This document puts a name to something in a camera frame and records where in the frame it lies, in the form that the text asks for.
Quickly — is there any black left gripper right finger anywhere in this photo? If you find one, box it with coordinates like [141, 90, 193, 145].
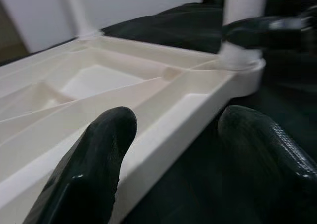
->
[217, 105, 317, 224]

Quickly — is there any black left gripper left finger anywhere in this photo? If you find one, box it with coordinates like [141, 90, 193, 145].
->
[22, 106, 138, 224]

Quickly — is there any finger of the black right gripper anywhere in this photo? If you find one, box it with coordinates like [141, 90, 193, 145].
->
[221, 16, 309, 50]

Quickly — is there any white plastic table top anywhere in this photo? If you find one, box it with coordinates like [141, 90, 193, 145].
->
[0, 34, 267, 224]

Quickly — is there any white plastic table leg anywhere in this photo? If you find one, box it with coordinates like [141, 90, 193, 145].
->
[64, 0, 101, 40]
[220, 0, 267, 68]

